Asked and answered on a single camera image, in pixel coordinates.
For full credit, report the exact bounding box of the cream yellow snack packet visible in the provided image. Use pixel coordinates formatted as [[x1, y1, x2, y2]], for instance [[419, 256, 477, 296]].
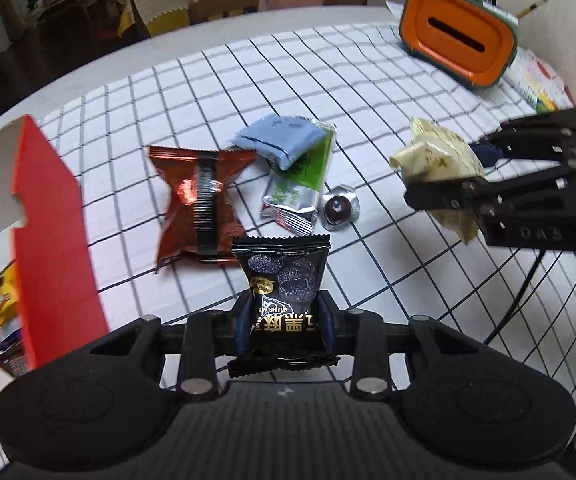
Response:
[[389, 116, 490, 246]]

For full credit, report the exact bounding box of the black sesame snack packet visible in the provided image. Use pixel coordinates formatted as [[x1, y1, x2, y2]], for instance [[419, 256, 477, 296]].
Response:
[[228, 234, 339, 378]]

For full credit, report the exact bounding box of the dark red foil snack packet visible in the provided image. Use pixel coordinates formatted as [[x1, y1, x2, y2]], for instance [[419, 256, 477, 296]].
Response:
[[148, 145, 256, 268]]

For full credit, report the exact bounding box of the green snack packet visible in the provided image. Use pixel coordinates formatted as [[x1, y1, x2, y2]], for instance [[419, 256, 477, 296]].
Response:
[[260, 120, 337, 236]]

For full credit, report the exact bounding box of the light blue snack packet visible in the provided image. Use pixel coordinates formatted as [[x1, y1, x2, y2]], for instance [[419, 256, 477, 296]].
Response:
[[231, 114, 328, 171]]

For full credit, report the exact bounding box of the silver wrapped chocolate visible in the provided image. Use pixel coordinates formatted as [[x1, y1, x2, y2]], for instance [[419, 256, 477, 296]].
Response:
[[319, 184, 361, 231]]

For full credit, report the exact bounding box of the orange tissue box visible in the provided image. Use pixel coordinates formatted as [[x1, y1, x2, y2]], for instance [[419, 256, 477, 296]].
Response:
[[399, 0, 519, 89]]

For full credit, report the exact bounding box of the white checkered tablecloth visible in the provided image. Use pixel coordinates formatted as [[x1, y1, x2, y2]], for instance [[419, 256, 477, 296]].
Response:
[[0, 20, 576, 480]]

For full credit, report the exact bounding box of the red white cardboard box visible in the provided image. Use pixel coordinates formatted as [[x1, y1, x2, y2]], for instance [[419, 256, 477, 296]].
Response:
[[0, 115, 109, 368]]

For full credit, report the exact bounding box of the black cable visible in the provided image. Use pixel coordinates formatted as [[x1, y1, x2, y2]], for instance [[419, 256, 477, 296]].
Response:
[[483, 249, 549, 346]]

